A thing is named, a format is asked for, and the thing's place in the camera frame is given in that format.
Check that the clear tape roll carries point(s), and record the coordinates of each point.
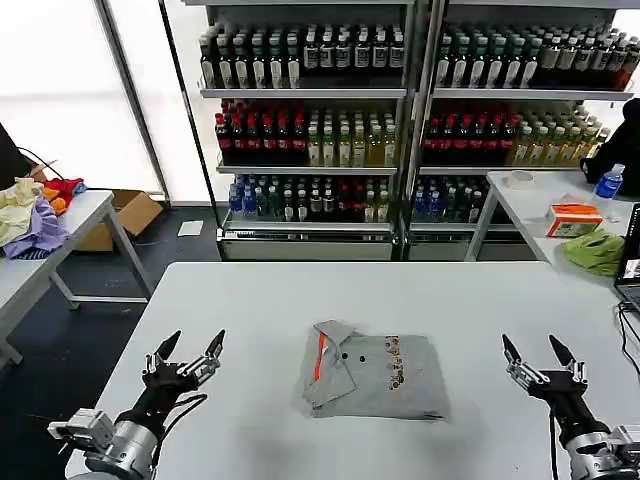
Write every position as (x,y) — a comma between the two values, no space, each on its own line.
(520,178)

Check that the black slanted pole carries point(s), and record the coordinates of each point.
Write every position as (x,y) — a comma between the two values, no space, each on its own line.
(192,130)

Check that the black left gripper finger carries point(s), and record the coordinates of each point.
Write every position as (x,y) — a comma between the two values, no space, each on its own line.
(207,362)
(167,347)

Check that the black laptop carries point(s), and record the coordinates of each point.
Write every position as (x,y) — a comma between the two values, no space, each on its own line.
(631,260)

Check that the green cloth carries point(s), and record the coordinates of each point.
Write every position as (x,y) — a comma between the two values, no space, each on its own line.
(595,252)

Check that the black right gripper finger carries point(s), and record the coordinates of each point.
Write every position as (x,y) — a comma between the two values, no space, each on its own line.
(567,357)
(522,372)

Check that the orange cloth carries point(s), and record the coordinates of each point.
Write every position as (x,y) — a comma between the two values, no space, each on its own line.
(58,205)

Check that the white desk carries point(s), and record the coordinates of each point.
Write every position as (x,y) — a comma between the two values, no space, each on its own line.
(530,200)

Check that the purple cloth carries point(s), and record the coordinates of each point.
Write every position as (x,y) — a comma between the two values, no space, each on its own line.
(42,230)

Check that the blue-label water bottle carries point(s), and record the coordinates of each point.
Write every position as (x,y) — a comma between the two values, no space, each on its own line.
(609,184)

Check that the orange tissue box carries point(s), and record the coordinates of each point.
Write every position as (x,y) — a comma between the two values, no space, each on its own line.
(572,220)

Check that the red cloth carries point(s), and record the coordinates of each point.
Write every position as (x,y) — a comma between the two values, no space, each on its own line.
(62,186)

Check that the white paper sheet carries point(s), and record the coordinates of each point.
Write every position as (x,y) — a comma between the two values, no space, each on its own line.
(190,228)

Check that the black monitor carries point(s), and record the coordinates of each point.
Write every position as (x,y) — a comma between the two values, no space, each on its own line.
(12,160)

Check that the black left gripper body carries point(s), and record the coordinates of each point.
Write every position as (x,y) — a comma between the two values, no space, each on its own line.
(162,387)

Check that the person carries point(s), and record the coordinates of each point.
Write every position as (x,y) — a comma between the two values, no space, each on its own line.
(617,150)

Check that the grey printed polo shirt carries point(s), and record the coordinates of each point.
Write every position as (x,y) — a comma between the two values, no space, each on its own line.
(380,377)

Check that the brown cardboard box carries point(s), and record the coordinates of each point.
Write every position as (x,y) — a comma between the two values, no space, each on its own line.
(135,212)

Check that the cream cloth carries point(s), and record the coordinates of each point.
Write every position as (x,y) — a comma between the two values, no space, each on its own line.
(15,207)

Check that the grey window frame post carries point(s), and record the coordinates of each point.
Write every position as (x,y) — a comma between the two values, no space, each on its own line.
(132,100)

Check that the white side table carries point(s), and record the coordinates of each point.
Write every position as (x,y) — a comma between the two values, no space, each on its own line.
(75,225)

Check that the shelf rack with bottles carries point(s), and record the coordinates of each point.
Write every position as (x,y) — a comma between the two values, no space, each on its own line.
(500,125)
(305,125)

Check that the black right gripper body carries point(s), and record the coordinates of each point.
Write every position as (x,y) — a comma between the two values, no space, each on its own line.
(562,395)

